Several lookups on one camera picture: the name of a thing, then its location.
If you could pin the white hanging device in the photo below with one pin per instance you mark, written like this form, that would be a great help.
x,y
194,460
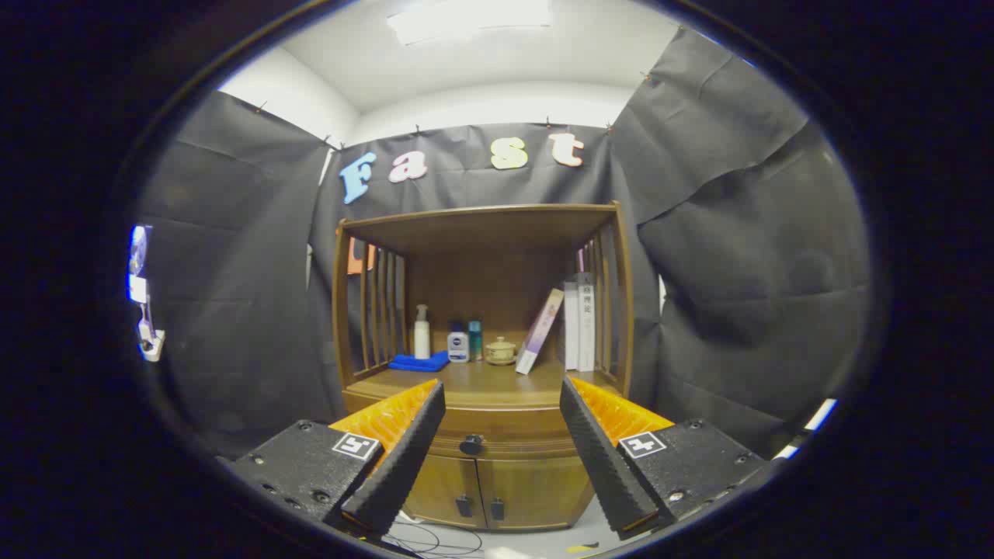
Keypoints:
x,y
147,334

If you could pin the white pump bottle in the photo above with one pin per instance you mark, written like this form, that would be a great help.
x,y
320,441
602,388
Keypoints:
x,y
422,338

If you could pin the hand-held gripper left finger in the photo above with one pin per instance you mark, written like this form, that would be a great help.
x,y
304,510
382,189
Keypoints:
x,y
404,458

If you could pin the wooden drawer with black knob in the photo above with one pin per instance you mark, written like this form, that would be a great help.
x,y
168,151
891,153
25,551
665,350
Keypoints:
x,y
505,431

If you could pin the teal bottle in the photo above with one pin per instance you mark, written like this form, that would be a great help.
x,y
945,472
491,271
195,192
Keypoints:
x,y
475,341

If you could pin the purple and white book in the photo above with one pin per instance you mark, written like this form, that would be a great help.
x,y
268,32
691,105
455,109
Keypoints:
x,y
540,330

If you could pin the wooden cabinet door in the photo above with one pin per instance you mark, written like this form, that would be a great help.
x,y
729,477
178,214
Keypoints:
x,y
543,493
443,489

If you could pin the beige lidded teacup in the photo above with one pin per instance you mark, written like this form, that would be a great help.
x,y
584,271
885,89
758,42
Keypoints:
x,y
501,352

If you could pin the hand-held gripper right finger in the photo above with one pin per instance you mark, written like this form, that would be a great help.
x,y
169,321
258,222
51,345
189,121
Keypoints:
x,y
602,458

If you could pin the wooden countertop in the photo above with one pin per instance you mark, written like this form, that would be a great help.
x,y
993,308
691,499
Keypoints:
x,y
481,384

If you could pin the white lotion bottle blue cap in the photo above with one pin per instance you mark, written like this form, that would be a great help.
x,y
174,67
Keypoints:
x,y
458,348

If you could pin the white book black lettering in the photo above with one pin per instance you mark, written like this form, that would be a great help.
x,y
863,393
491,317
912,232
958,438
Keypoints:
x,y
587,326

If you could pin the wooden cabinet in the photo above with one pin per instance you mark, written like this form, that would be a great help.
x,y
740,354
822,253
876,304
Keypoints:
x,y
481,233

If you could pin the blue folded cloth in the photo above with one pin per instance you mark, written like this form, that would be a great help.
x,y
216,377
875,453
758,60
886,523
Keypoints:
x,y
419,362

